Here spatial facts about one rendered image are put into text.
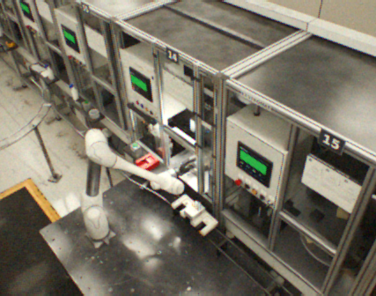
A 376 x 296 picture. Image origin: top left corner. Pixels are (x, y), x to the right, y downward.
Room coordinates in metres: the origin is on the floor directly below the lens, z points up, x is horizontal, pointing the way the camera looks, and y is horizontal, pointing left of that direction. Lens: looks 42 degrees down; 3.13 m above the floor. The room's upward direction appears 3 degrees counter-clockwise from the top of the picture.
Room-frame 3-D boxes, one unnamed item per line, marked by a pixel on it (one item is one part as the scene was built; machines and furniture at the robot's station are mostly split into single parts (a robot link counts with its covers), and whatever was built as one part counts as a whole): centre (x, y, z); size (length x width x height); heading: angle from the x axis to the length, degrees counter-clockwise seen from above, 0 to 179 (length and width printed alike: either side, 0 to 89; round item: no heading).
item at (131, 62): (2.49, 0.23, 1.60); 0.42 x 0.29 x 0.46; 39
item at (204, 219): (1.77, -0.03, 0.84); 0.36 x 0.14 x 0.10; 39
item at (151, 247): (1.59, 0.32, 0.66); 1.50 x 1.06 x 0.04; 39
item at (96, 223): (1.77, 0.71, 0.85); 0.18 x 0.16 x 0.22; 20
